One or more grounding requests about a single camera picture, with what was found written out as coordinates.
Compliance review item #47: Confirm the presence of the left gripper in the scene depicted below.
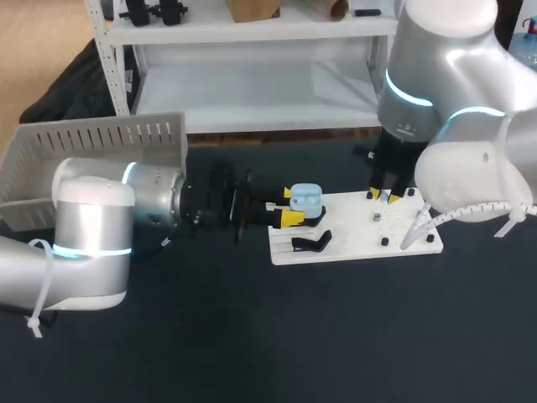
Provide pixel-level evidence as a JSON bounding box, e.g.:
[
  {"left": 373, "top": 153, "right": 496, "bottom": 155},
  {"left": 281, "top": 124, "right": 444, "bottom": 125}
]
[{"left": 180, "top": 161, "right": 306, "bottom": 245}]

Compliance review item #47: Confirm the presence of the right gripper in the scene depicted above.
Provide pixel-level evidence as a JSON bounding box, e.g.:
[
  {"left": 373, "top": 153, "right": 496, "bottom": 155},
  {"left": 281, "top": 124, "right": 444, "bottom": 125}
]
[{"left": 353, "top": 127, "right": 427, "bottom": 206}]

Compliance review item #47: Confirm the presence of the light blue earbud case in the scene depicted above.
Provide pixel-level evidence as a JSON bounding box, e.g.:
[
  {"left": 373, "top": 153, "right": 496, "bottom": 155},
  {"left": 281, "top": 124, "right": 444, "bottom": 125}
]
[{"left": 289, "top": 182, "right": 323, "bottom": 220}]

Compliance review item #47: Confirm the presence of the white plate with black stands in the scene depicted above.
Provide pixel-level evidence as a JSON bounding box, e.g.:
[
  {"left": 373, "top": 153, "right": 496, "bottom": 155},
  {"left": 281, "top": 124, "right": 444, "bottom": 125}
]
[{"left": 268, "top": 189, "right": 445, "bottom": 266}]

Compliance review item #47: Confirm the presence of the brown cardboard box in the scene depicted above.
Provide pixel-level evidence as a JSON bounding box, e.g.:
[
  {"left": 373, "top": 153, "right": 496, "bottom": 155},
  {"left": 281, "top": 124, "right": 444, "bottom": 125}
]
[{"left": 226, "top": 0, "right": 281, "bottom": 24}]

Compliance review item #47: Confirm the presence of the white metal shelf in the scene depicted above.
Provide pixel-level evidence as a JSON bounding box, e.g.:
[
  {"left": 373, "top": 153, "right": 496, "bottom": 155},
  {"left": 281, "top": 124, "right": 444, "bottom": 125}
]
[{"left": 83, "top": 0, "right": 399, "bottom": 135}]

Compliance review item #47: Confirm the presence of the grey slotted basket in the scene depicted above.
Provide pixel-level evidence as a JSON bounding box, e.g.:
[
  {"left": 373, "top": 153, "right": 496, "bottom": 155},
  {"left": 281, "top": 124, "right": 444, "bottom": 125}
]
[{"left": 0, "top": 111, "right": 188, "bottom": 233}]

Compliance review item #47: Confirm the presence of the brown cardboard tube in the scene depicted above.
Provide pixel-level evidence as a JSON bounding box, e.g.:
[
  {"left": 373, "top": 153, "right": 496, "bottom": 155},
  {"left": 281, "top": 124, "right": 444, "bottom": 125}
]
[{"left": 329, "top": 0, "right": 351, "bottom": 22}]

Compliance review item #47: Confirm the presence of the black bag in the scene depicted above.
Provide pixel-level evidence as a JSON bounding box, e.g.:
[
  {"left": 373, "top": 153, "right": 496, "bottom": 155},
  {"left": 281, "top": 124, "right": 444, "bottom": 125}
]
[{"left": 18, "top": 37, "right": 143, "bottom": 126}]

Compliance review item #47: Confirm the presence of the white cable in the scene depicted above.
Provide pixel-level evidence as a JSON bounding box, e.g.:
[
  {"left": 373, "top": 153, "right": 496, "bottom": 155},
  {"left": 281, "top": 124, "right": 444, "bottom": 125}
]
[{"left": 401, "top": 201, "right": 536, "bottom": 250}]

